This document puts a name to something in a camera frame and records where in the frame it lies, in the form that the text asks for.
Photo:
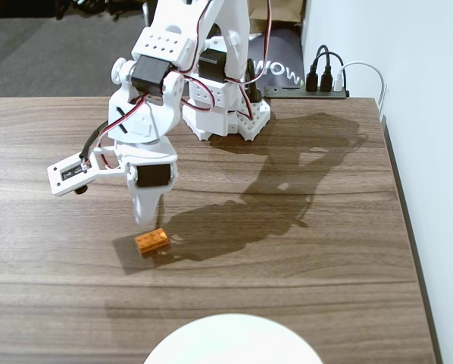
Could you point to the dark grey power strip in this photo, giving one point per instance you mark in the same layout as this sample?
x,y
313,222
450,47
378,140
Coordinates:
x,y
294,93

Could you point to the white round plate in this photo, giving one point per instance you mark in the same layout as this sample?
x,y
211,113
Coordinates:
x,y
232,341

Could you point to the orange lego block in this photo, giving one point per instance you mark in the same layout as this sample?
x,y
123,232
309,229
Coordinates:
x,y
152,242

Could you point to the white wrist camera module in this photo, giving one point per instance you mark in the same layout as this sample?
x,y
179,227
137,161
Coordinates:
x,y
67,174

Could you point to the brown paper bag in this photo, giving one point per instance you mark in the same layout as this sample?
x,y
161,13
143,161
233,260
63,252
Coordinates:
x,y
283,9

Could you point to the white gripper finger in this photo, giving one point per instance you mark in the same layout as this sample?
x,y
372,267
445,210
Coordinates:
x,y
143,206

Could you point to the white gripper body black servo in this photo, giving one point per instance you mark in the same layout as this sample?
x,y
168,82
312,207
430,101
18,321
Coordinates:
x,y
153,175

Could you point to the white robot arm with base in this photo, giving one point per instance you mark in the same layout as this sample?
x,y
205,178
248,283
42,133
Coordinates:
x,y
234,22

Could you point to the black bag white print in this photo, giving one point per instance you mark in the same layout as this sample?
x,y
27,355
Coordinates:
x,y
283,49

